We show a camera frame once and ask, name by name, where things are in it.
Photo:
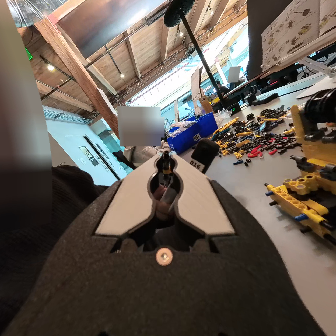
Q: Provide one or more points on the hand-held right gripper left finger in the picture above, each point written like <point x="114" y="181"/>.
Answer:
<point x="123" y="207"/>

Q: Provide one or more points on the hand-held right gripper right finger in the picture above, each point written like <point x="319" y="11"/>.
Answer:
<point x="204" y="207"/>

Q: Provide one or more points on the yellow toy brick vehicle model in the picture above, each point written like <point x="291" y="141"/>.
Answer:
<point x="309" y="170"/>

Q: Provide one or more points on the person's left hand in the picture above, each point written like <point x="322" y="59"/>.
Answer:
<point x="162" y="214"/>

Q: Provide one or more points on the blue storage bin with tag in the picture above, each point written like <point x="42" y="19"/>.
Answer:
<point x="183" y="139"/>

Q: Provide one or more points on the clear plastic bags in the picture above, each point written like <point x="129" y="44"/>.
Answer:
<point x="223" y="114"/>

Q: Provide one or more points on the pile of toy brick parts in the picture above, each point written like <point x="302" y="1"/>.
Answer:
<point x="257" y="133"/>

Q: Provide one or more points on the glass door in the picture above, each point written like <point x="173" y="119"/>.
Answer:
<point x="99" y="154"/>

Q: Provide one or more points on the cardboard sign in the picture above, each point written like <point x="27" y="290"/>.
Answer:
<point x="196" y="84"/>

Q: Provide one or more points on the black flat box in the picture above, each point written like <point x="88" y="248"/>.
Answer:
<point x="265" y="98"/>

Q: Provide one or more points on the black pole lamp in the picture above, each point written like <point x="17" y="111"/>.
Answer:
<point x="199" y="52"/>

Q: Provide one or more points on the black computer monitor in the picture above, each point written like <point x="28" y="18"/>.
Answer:
<point x="254" y="39"/>

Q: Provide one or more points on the toy building instruction booklet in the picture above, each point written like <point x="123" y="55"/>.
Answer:
<point x="288" y="34"/>

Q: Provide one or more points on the metal ventilation ducts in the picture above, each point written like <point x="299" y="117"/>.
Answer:
<point x="28" y="10"/>

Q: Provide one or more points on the wooden post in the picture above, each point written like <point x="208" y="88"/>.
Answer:
<point x="78" y="78"/>

